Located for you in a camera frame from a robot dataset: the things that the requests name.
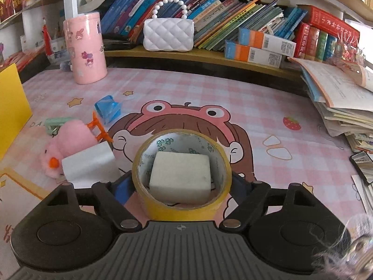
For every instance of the green stapler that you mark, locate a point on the green stapler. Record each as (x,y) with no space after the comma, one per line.
(55,122)

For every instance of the grey fluffy fur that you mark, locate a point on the grey fluffy fur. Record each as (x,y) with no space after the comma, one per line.
(357,239)

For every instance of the red tassel ornament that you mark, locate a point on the red tassel ornament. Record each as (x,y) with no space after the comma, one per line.
(46,39)

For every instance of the blue plastic roll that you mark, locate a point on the blue plastic roll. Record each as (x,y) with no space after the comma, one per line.
(106,109)

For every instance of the white quilted handbag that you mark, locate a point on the white quilted handbag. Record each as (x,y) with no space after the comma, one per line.
(169,33)

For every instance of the row of colourful books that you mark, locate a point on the row of colourful books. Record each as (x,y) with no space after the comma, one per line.
(221,17)

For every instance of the black notebook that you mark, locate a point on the black notebook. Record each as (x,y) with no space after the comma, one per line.
(118,45)

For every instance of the yellow cardboard box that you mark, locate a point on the yellow cardboard box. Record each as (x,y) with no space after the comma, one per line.
(11,108)

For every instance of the small thick red book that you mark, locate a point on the small thick red book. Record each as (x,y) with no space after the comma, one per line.
(301,40)
(311,43)

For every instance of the yellow tape roll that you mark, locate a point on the yellow tape roll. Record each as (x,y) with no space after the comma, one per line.
(174,210)

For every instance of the wooden bookshelf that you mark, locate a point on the wooden bookshelf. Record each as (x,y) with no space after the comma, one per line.
(180,56)

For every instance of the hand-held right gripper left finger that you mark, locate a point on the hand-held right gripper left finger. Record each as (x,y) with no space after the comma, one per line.
(126,189)

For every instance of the loose white papers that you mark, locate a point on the loose white papers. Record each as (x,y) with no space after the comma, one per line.
(362,192)

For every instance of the white eraser block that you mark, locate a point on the white eraser block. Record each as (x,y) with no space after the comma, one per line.
(180,175)

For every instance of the pink plush duck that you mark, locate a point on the pink plush duck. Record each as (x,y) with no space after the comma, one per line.
(70,140)

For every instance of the orange hair clip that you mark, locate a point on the orange hair clip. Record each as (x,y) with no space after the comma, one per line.
(97,125)

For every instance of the pink checked cartoon desk mat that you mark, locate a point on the pink checked cartoon desk mat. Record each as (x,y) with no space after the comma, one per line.
(186,99)

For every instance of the orange and blue carton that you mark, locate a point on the orange and blue carton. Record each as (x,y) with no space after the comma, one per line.
(262,39)
(250,53)

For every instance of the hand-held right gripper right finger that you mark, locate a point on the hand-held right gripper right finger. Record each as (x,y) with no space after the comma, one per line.
(239,187)

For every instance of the white tissue roll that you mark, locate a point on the white tissue roll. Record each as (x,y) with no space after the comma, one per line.
(87,163)

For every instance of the pink cartoon cylinder container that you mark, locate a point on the pink cartoon cylinder container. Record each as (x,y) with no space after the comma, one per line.
(86,49)

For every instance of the black smartphone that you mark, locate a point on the black smartphone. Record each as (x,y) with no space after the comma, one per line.
(361,163)

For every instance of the pink sparkly ornament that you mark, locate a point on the pink sparkly ornament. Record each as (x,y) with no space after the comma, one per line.
(346,51)

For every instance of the stack of papers and workbooks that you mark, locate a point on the stack of papers and workbooks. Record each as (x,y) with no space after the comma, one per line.
(338,99)

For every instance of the small white box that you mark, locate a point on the small white box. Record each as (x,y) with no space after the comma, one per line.
(27,42)

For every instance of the small thick blue book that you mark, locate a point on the small thick blue book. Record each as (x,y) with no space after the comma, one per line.
(330,46)

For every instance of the small thick green book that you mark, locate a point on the small thick green book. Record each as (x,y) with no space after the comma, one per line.
(321,45)

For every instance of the thick red dictionary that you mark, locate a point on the thick red dictionary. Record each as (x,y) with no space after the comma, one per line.
(332,23)

